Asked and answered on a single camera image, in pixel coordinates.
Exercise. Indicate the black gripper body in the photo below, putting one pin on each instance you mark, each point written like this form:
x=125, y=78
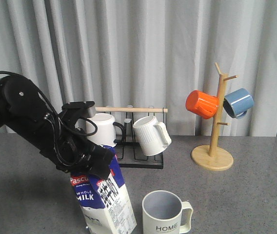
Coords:
x=75, y=153

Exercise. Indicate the Pascual whole milk carton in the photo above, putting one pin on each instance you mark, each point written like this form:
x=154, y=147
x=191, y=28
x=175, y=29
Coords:
x=105, y=204

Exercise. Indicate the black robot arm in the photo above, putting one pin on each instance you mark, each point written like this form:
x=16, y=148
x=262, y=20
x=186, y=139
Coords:
x=27, y=111

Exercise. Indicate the white ribbed mug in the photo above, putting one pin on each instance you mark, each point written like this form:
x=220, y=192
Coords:
x=152, y=135

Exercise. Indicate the cream HOME mug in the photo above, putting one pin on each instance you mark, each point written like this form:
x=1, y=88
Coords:
x=163, y=212

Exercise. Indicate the grey curtain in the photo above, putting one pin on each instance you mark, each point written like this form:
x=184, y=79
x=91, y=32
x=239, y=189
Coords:
x=147, y=53

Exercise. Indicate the orange mug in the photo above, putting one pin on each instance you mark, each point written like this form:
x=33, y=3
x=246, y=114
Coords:
x=202, y=104

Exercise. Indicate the wooden mug tree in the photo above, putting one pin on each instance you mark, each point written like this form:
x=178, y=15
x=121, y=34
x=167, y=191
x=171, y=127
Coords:
x=212, y=157

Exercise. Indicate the blue mug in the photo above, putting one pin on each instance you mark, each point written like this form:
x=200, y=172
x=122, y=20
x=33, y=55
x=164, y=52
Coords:
x=237, y=103

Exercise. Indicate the white mug black handle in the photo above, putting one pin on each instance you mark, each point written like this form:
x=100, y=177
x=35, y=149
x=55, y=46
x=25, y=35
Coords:
x=106, y=133

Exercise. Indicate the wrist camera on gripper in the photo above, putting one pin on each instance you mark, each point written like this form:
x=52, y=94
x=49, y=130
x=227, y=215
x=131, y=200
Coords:
x=72, y=111

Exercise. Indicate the black wire mug rack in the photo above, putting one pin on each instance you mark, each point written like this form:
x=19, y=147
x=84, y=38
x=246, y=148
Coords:
x=129, y=153

